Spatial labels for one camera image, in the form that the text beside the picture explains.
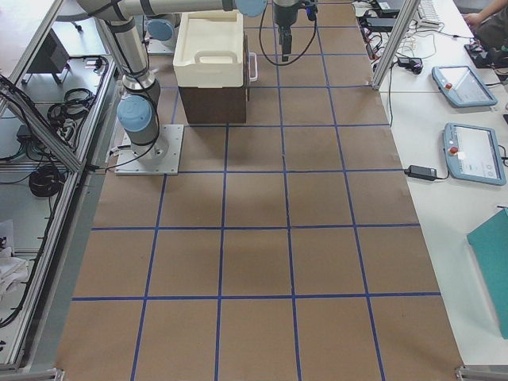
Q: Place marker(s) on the lower teach pendant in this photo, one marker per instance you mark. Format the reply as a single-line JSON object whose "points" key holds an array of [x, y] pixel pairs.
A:
{"points": [[471, 154]]}

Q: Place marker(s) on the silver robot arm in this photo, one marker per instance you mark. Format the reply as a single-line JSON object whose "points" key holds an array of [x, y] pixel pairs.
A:
{"points": [[137, 111]]}

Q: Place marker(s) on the teal folder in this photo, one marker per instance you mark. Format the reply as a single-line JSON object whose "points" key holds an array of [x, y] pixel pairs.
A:
{"points": [[489, 242]]}

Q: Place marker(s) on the upper teach pendant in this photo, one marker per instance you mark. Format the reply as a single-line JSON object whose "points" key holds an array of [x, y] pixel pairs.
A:
{"points": [[462, 86]]}

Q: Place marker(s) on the black power adapter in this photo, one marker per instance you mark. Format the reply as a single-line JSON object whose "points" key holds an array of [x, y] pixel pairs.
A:
{"points": [[419, 172]]}

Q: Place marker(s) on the aluminium frame post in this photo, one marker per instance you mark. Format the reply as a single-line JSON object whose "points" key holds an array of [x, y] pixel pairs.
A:
{"points": [[406, 14]]}

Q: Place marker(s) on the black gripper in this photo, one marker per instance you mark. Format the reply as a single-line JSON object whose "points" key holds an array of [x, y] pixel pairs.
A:
{"points": [[285, 15]]}

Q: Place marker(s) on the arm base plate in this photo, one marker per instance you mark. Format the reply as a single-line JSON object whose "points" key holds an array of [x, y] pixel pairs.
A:
{"points": [[163, 157]]}

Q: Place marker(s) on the teach pendant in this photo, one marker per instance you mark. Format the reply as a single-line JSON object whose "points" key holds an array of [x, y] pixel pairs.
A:
{"points": [[471, 154], [462, 86]]}

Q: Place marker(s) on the dark wooden drawer cabinet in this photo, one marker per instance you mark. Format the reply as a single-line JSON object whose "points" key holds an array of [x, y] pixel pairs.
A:
{"points": [[218, 105]]}

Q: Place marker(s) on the aluminium frame rail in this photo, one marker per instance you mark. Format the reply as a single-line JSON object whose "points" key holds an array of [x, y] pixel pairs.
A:
{"points": [[54, 94]]}

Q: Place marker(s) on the cream plastic tray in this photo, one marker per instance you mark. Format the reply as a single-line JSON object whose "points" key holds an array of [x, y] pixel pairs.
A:
{"points": [[210, 50]]}

